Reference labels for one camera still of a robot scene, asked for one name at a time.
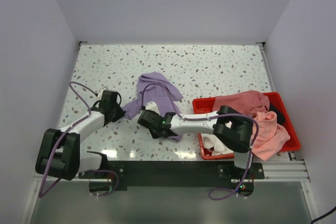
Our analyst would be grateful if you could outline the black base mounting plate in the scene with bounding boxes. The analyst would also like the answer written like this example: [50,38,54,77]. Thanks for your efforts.
[78,159,263,192]

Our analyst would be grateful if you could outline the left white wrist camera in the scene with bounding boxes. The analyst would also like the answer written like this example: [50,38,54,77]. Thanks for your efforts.
[97,90,104,100]

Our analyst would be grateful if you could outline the white red t shirt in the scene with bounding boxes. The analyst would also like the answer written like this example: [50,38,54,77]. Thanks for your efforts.
[201,134,233,156]

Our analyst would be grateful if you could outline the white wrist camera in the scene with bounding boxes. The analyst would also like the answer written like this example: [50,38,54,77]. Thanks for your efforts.
[145,101,161,115]
[97,90,104,100]

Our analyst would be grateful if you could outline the black t shirt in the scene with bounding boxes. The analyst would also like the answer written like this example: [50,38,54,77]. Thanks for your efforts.
[269,103,286,125]

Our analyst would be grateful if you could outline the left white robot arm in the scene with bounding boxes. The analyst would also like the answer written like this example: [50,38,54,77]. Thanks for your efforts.
[35,90,125,180]

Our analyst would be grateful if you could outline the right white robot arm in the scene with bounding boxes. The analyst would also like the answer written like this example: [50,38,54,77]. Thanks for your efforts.
[138,106,259,178]

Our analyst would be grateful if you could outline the red plastic bin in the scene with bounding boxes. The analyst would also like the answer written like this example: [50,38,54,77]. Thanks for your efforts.
[193,92,300,153]

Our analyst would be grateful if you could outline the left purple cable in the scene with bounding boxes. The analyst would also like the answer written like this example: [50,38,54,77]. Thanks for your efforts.
[38,81,120,198]

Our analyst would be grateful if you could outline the dark pink t shirt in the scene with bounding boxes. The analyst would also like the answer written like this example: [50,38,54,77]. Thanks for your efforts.
[213,90,270,117]

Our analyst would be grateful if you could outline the purple t shirt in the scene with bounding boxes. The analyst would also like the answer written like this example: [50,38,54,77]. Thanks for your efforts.
[123,72,183,141]

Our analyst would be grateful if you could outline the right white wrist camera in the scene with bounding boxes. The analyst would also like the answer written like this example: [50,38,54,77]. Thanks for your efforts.
[145,101,161,115]

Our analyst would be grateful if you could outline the light salmon t shirt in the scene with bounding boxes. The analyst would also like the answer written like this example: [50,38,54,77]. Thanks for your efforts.
[252,111,290,161]

